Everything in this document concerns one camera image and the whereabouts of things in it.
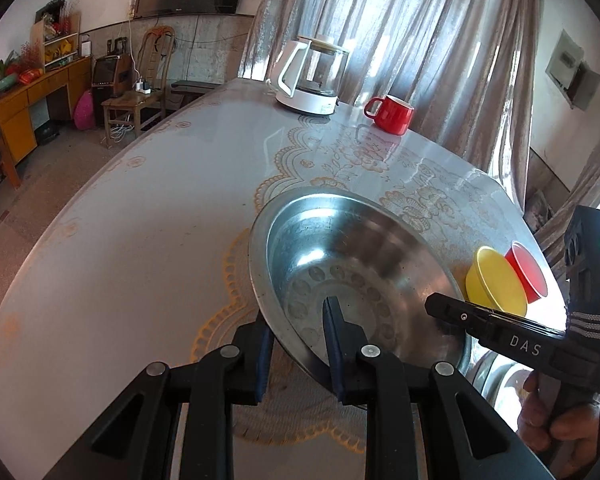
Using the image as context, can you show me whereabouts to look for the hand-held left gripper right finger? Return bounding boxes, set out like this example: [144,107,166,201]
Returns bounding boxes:
[322,296,556,480]

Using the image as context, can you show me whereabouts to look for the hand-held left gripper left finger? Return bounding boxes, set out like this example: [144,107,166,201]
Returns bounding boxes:
[45,320,276,480]

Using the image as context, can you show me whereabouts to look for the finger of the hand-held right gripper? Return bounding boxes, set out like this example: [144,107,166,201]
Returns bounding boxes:
[425,292,501,335]

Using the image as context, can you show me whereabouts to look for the yellow plastic bowl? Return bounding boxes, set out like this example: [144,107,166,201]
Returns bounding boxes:
[465,246,528,317]

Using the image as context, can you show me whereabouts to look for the red plastic bowl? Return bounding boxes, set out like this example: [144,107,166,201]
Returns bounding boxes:
[505,241,548,303]

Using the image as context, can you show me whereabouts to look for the stainless steel bowl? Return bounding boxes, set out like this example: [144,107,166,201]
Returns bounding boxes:
[249,187,473,386]

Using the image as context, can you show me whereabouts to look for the person's right hand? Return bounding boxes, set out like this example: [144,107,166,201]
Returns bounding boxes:
[517,370,600,461]

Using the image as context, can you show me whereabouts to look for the grey sack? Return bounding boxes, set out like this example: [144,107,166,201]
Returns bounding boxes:
[525,190,556,233]

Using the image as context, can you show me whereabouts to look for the red mug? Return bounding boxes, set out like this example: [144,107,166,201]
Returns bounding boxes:
[363,94,415,136]

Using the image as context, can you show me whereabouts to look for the white glass electric kettle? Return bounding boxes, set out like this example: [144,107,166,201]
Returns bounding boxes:
[275,35,351,117]

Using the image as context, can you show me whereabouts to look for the beige sheer window curtain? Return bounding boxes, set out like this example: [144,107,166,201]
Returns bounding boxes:
[240,0,546,206]

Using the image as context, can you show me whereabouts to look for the wooden chair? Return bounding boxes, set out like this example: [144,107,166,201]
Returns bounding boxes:
[101,26,177,141]

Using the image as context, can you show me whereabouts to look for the pink bag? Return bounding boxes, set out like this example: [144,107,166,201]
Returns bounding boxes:
[74,89,95,131]

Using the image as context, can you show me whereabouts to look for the dark speaker box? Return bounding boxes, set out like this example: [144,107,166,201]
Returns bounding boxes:
[91,55,131,128]

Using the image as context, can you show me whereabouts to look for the orange wooden desk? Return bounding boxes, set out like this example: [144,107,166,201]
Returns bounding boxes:
[0,55,92,188]

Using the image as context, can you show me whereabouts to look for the small wooden shelf unit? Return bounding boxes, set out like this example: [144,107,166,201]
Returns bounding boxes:
[34,0,81,68]

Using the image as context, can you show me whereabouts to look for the potted green plant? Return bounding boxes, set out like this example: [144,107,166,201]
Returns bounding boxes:
[0,50,21,95]

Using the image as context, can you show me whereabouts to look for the grey wall electrical panel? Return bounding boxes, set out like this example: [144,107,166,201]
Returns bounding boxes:
[546,30,600,111]

